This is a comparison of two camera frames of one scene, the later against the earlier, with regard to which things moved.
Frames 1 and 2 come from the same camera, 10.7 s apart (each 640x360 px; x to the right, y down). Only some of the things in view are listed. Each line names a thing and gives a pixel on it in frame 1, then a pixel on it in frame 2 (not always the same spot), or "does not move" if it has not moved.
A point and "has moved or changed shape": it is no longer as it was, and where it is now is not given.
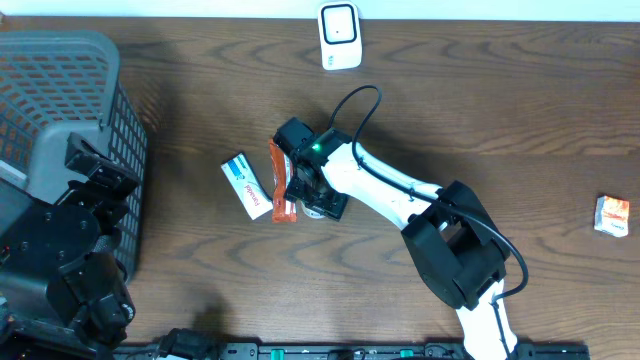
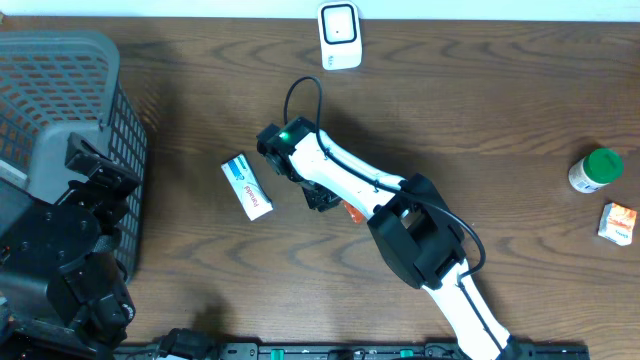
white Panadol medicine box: x=249 y=187 does not move
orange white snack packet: x=612 y=216 has moved or changed shape
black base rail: x=339 y=351 does not move
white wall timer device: x=340 y=32 does not move
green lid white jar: x=311 y=213 → x=595 y=170
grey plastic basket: x=57 y=82 does not move
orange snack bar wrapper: x=282 y=169 → x=356 y=215
